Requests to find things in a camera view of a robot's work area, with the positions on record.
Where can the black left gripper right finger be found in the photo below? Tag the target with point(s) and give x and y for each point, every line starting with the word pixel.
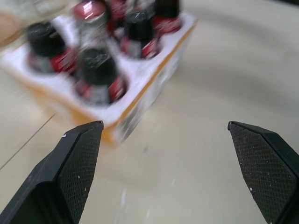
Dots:
pixel 266 168

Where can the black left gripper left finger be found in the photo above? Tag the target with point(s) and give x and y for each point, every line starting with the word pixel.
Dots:
pixel 70 177

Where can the red-capped cola bottle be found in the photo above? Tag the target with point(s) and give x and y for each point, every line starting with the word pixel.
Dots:
pixel 90 21

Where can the dark cola bottle red label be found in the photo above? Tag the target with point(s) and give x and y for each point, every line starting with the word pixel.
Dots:
pixel 167 16
pixel 118 11

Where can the black-capped cola bottle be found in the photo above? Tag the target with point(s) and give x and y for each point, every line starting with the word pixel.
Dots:
pixel 44 44
pixel 140 35
pixel 97 74

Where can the white and orange bottle crate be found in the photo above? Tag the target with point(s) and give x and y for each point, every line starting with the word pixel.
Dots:
pixel 137 79

